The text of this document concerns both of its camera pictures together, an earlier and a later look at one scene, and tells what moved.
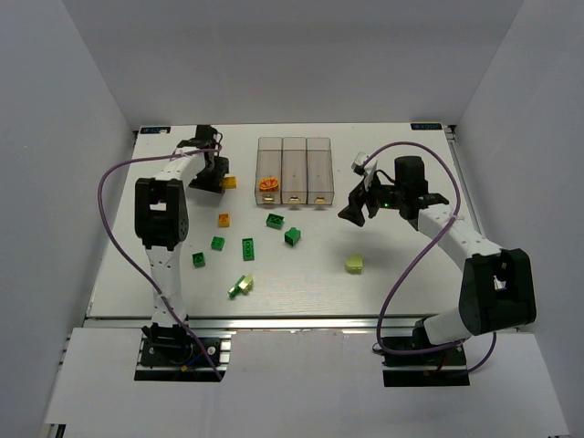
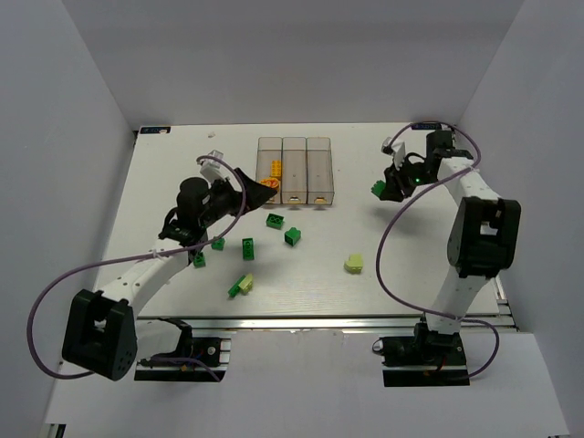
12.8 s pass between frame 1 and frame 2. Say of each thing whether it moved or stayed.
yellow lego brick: moved
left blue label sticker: stayed
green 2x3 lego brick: stayed
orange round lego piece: stayed
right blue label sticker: stayed
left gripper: moved
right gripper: moved
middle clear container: stayed
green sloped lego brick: stayed
